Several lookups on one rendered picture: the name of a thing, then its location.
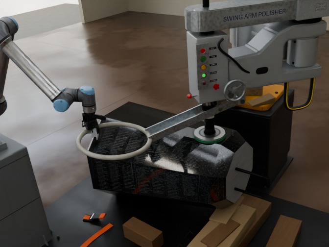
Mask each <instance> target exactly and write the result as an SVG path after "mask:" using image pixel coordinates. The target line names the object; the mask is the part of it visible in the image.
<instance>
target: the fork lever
mask: <svg viewBox="0 0 329 247"><path fill-rule="evenodd" d="M229 98H230V99H231V98H234V95H233V93H232V92H229ZM224 101H227V100H226V99H225V100H219V101H217V105H218V104H220V103H222V102H224ZM240 103H241V104H244V103H245V100H244V99H242V100H241V101H240ZM236 105H238V101H236V102H230V101H227V102H225V103H222V104H220V105H218V106H216V107H213V108H211V109H209V110H207V111H204V112H202V111H203V110H202V104H200V105H198V106H196V107H193V108H191V109H189V110H187V111H184V112H182V113H180V114H178V115H175V116H173V117H171V118H168V119H166V120H164V121H162V122H159V123H157V124H155V125H152V126H150V127H148V128H146V129H145V131H149V132H150V134H151V135H150V136H148V138H149V139H152V142H154V141H156V140H159V139H161V138H163V137H166V136H168V135H170V134H172V133H175V132H177V131H179V130H181V129H184V128H186V127H188V126H190V125H193V124H195V123H197V122H200V121H202V120H204V119H206V118H209V117H211V116H213V115H215V114H218V113H220V112H222V111H224V110H227V109H229V108H231V107H233V106H236ZM199 112H202V113H200V114H198V115H196V114H197V113H199Z"/></svg>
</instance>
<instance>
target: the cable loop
mask: <svg viewBox="0 0 329 247"><path fill-rule="evenodd" d="M314 84H315V78H311V79H310V87H309V94H308V99H307V101H306V103H305V104H303V105H299V106H294V107H291V106H289V105H288V85H289V82H286V83H284V90H283V103H284V106H285V108H286V109H287V110H289V111H296V110H301V109H304V108H306V107H308V106H309V105H310V103H311V101H312V98H313V92H314Z"/></svg>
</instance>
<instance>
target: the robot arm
mask: <svg viewBox="0 0 329 247"><path fill-rule="evenodd" d="M18 29H19V26H18V23H17V22H16V20H15V19H13V18H12V17H9V16H5V17H1V18H0V116H1V115H2V114H3V113H4V112H5V111H6V109H7V102H6V99H5V96H4V95H3V91H4V86H5V80H6V75H7V70H8V64H9V59H11V60H12V61H13V62H14V63H15V64H16V65H17V66H18V67H19V68H20V69H21V70H22V71H23V72H24V74H25V75H26V76H27V77H28V78H29V79H30V80H31V81H32V82H33V83H34V84H35V85H36V86H37V87H38V88H39V89H40V90H41V91H42V92H43V93H44V94H45V95H46V96H47V97H48V98H49V99H50V101H51V102H52V103H53V107H54V109H55V110H56V111H58V112H65V111H66V110H68V109H69V107H70V106H71V105H72V104H73V102H82V108H83V113H82V117H83V120H82V124H83V122H84V125H82V127H85V128H86V129H87V130H92V129H93V130H92V131H91V132H89V133H88V134H91V137H96V140H98V137H99V126H98V122H97V120H96V119H100V120H102V121H105V120H106V117H105V116H103V115H98V114H95V112H96V103H95V92H94V88H93V87H92V86H82V87H80V88H63V89H62V90H61V91H60V90H59V89H58V88H57V87H56V85H55V84H54V83H53V82H52V81H51V80H50V79H49V78H48V77H47V76H46V75H45V74H44V73H43V72H42V71H41V70H40V69H39V68H38V67H37V66H36V65H35V64H34V63H33V62H32V61H31V59H30V58H29V57H28V56H27V55H26V54H25V53H24V52H23V51H22V50H21V49H20V48H19V47H18V46H17V45H16V44H15V43H14V42H13V40H14V35H15V33H17V31H18Z"/></svg>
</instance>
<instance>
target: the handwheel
mask: <svg viewBox="0 0 329 247"><path fill-rule="evenodd" d="M234 82H240V83H241V85H239V86H238V87H233V86H231V87H229V85H230V84H232V83H234ZM242 86H243V93H242V95H241V96H240V97H238V98H236V95H237V94H238V93H239V89H240V88H241V87H242ZM227 89H228V90H231V92H232V93H233V95H234V99H230V98H229V97H228V96H227ZM245 93H246V84H245V83H244V82H243V81H242V80H240V79H233V80H231V81H229V82H228V83H227V84H226V86H225V88H224V97H225V99H226V100H228V101H230V102H236V101H239V100H241V99H242V98H243V97H244V95H245Z"/></svg>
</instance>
